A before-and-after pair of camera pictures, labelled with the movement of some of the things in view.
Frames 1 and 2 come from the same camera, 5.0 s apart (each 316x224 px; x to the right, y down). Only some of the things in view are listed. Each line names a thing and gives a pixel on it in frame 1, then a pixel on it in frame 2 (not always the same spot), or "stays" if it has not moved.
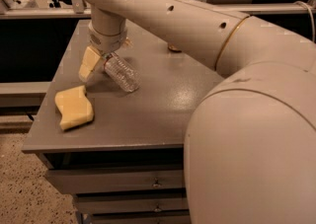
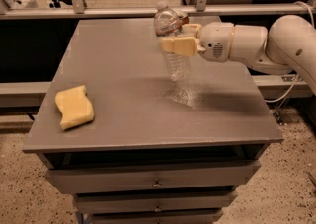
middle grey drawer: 106,204 stays
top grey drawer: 82,182 stays
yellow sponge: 74,107 stays
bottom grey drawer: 142,218 stays
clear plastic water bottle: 121,72 -> 169,23
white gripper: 107,42 -> 215,41
